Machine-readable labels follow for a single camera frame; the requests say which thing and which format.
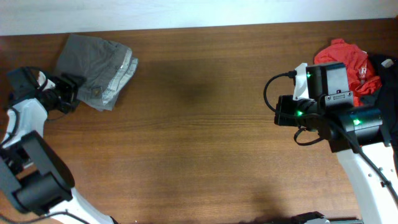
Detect grey shorts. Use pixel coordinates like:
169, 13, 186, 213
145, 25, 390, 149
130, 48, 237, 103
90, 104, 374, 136
53, 34, 139, 111

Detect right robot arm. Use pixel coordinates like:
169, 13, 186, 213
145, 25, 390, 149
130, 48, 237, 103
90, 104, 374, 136
270, 62, 397, 223

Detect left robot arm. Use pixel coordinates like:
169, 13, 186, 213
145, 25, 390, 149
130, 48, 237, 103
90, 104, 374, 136
1, 67, 116, 223

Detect red shirt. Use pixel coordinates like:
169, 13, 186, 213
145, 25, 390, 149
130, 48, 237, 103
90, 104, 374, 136
314, 39, 382, 106

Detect black garment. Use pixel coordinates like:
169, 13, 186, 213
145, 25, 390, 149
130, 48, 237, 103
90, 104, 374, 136
360, 54, 397, 149

